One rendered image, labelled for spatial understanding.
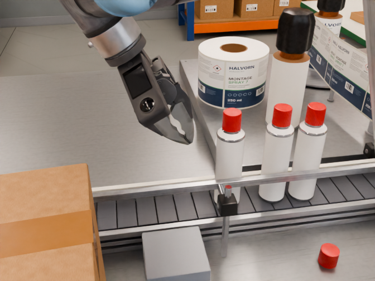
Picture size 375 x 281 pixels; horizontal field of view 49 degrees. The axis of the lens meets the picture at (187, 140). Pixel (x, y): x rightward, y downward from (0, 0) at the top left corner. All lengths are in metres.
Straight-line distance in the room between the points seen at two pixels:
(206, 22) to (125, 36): 3.83
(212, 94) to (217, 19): 3.38
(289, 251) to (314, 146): 0.21
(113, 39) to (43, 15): 4.58
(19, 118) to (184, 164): 0.55
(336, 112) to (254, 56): 0.28
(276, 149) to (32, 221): 0.46
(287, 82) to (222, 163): 0.34
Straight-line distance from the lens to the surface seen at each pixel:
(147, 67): 0.64
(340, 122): 1.17
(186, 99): 0.69
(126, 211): 0.83
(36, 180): 0.53
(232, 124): 0.72
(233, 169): 0.77
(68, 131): 1.21
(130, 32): 0.64
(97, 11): 0.56
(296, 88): 1.04
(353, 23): 2.37
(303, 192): 0.85
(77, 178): 0.52
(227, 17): 4.58
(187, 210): 0.82
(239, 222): 0.82
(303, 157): 0.81
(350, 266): 0.84
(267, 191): 0.84
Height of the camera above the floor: 1.43
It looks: 32 degrees down
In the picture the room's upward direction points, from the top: straight up
